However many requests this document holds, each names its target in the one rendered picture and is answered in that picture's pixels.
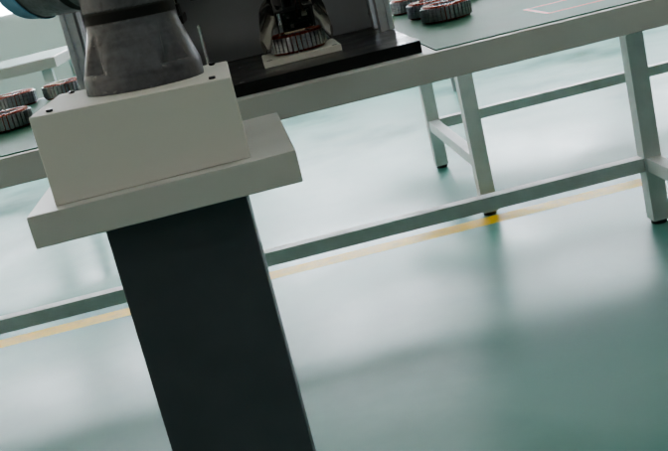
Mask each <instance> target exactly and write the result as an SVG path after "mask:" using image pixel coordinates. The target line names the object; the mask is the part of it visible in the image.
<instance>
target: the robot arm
mask: <svg viewBox="0 0 668 451"><path fill-rule="evenodd" d="M0 4H1V5H2V6H3V7H4V8H6V9H7V10H8V11H9V12H11V13H13V14H14V15H16V16H19V17H22V18H25V19H39V18H40V19H51V18H54V17H56V16H59V15H64V14H69V13H74V12H79V11H82V14H83V21H84V25H85V29H86V50H85V65H84V84H85V88H86V93H87V96H106V95H113V94H120V93H126V92H132V91H137V90H141V89H146V88H151V87H155V86H160V85H164V84H168V83H172V82H176V81H180V80H183V79H187V78H190V77H193V76H196V75H200V74H202V73H203V72H204V69H203V64H202V60H201V56H200V54H199V52H198V51H197V49H196V47H195V45H194V44H193V42H192V40H191V38H190V37H189V35H188V33H187V32H186V30H185V28H184V26H183V25H182V23H181V21H180V19H179V17H178V15H177V10H176V6H175V2H174V0H0ZM276 14H279V17H280V20H281V25H282V29H283V33H287V32H291V31H295V30H299V29H303V28H307V27H311V26H313V25H314V26H316V23H315V20H316V21H317V22H318V23H319V26H321V27H323V29H324V30H325V33H326V34H327V35H328V36H329V37H330V38H333V27H332V24H331V21H330V19H329V16H328V13H327V11H326V8H325V6H324V3H323V0H264V1H263V2H262V4H261V5H260V8H259V11H258V21H259V37H260V44H261V48H262V50H263V53H264V54H266V53H267V51H268V50H270V47H271V44H272V32H273V30H274V29H275V28H276V27H277V30H278V34H279V35H280V30H279V26H278V23H279V21H278V17H277V15H276Z"/></svg>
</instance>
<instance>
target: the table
mask: <svg viewBox="0 0 668 451"><path fill-rule="evenodd" d="M648 70H649V76H653V75H660V74H664V73H668V61H665V62H661V63H657V64H653V65H649V66H648ZM454 81H455V86H456V91H457V96H458V101H459V106H460V112H456V113H452V114H448V115H444V116H441V117H439V116H438V111H437V107H436V102H435V97H434V92H433V87H432V83H428V84H424V85H420V86H419V87H418V91H419V95H420V100H421V105H422V110H423V114H424V119H425V124H426V129H427V133H428V138H429V143H430V148H431V152H432V157H433V162H434V165H435V166H436V168H437V169H440V168H445V167H447V164H448V160H447V155H446V150H445V145H444V143H445V144H446V145H447V146H449V147H450V148H451V149H452V150H453V151H455V152H456V153H457V154H458V155H459V156H460V157H462V158H463V159H464V160H465V161H466V162H468V163H469V164H470V165H471V166H472V171H473V176H474V181H475V186H476V191H477V196H481V195H485V194H489V193H493V192H495V189H494V184H493V179H492V174H491V168H490V163H489V158H488V153H487V148H486V143H485V138H484V133H483V128H482V122H481V118H484V117H488V116H492V115H496V114H500V113H504V112H508V111H512V110H516V109H520V108H524V107H528V106H532V105H536V104H540V103H544V102H548V101H552V100H556V99H560V98H565V97H569V96H573V95H577V94H581V93H585V92H589V91H593V90H597V89H601V88H605V87H609V86H613V85H617V84H621V83H625V82H626V80H625V74H624V72H621V73H616V74H612V75H605V76H601V77H597V78H593V79H589V80H585V81H581V82H577V83H573V84H569V85H565V86H561V87H557V88H553V89H549V90H545V91H541V92H537V93H533V94H529V95H525V96H521V97H517V98H513V99H509V100H505V101H500V102H496V103H492V104H488V105H484V106H480V107H478V102H477V97H476V92H475V87H474V82H473V76H472V74H468V75H461V76H457V77H455V78H454ZM460 123H463V126H464V131H465V136H466V140H464V139H463V138H462V137H460V136H459V135H458V134H456V133H455V132H454V131H453V130H451V129H450V128H449V127H448V126H452V125H456V124H460Z"/></svg>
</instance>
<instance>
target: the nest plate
mask: <svg viewBox="0 0 668 451"><path fill-rule="evenodd" d="M338 51H342V46H341V44H340V43H338V42H337V41H336V40H334V39H329V40H327V42H325V44H324V45H322V46H320V47H317V48H314V49H310V50H306V51H302V52H299V51H298V53H294V54H290V55H283V56H275V55H272V54H267V55H263V56H261V57H262V61H263V64H264V68H265V69H268V68H272V67H276V66H280V65H284V64H288V63H293V62H297V61H301V60H305V59H309V58H313V57H317V56H321V55H325V54H329V53H334V52H338Z"/></svg>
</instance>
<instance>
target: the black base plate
mask: <svg viewBox="0 0 668 451"><path fill-rule="evenodd" d="M329 39H334V40H336V41H337V42H338V43H340V44H341V46H342V51H338V52H334V53H329V54H325V55H321V56H317V57H313V58H309V59H305V60H301V61H297V62H293V63H288V64H284V65H280V66H276V67H272V68H268V69H265V68H264V64H263V61H262V57H261V56H263V55H265V54H259V55H255V56H251V57H247V58H242V59H238V60H234V61H230V62H228V66H229V70H230V74H231V78H232V82H233V85H234V89H235V93H236V97H237V98H238V97H242V96H246V95H250V94H254V93H258V92H262V91H266V90H270V89H274V88H278V87H282V86H287V85H291V84H295V83H299V82H303V81H307V80H311V79H315V78H319V77H323V76H327V75H335V74H338V73H342V72H346V71H350V70H354V69H358V68H362V67H366V66H370V65H374V64H378V63H383V62H387V61H391V60H395V59H399V58H403V57H407V56H411V55H415V54H419V53H422V50H421V45H420V40H417V39H415V38H412V37H410V36H407V35H405V34H402V33H400V32H397V31H395V30H387V31H384V32H380V31H379V28H377V29H373V28H372V27H370V28H366V29H362V30H358V31H353V32H349V33H345V34H341V35H337V36H333V38H330V37H329V38H328V40H329Z"/></svg>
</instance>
